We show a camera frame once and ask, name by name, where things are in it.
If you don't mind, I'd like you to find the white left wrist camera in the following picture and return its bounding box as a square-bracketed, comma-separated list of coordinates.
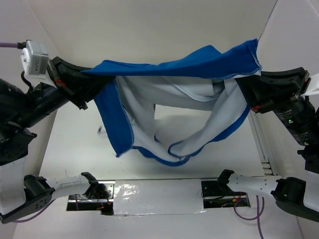
[20, 40, 55, 87]

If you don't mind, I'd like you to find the blue jacket white lining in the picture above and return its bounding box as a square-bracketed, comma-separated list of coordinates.
[84, 39, 262, 167]

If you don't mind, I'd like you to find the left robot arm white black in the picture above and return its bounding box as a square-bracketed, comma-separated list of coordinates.
[0, 57, 114, 224]

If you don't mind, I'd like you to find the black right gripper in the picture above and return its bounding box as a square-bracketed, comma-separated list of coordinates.
[228, 62, 319, 142]

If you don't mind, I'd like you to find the aluminium frame rail right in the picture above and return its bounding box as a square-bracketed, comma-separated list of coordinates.
[248, 111, 278, 176]

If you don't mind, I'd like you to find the white glossy taped sheet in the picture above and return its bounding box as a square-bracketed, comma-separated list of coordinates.
[113, 179, 205, 216]

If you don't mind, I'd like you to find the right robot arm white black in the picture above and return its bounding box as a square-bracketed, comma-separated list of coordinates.
[217, 67, 319, 222]

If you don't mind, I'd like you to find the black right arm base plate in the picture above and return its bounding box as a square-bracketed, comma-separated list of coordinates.
[200, 180, 250, 209]

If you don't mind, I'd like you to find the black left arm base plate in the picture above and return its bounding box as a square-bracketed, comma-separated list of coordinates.
[68, 180, 116, 206]

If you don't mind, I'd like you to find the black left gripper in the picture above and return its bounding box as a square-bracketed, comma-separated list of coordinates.
[10, 55, 114, 127]

